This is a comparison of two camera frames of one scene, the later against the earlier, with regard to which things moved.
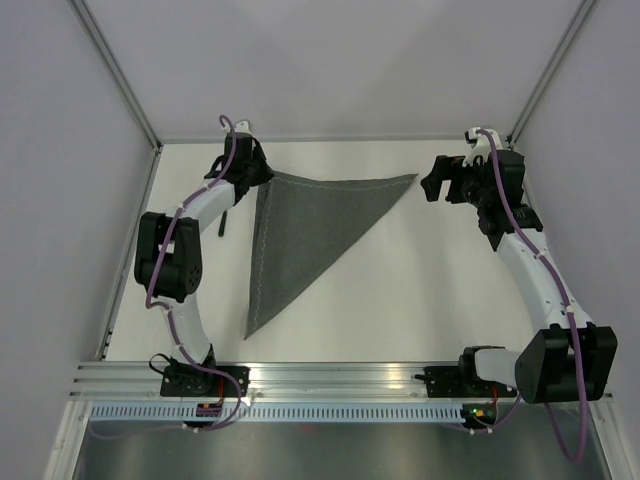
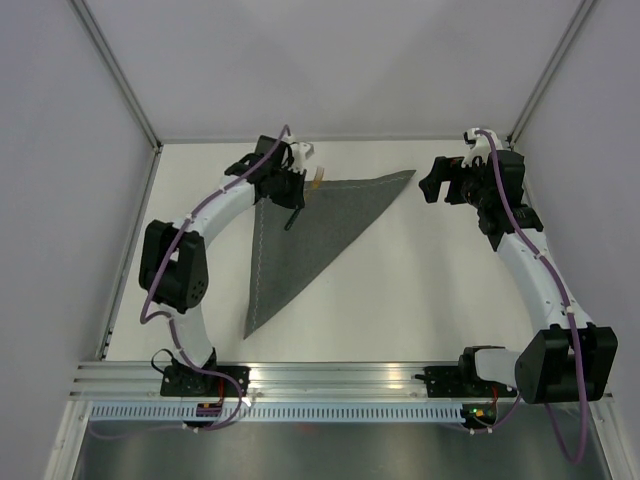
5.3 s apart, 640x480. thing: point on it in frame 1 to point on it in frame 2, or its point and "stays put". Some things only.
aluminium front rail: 140,382 stays put
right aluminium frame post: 550,68 stays put
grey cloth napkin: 303,229 stays put
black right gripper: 448,168 stays put
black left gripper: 267,173 to 294,199
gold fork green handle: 222,223 to 314,185
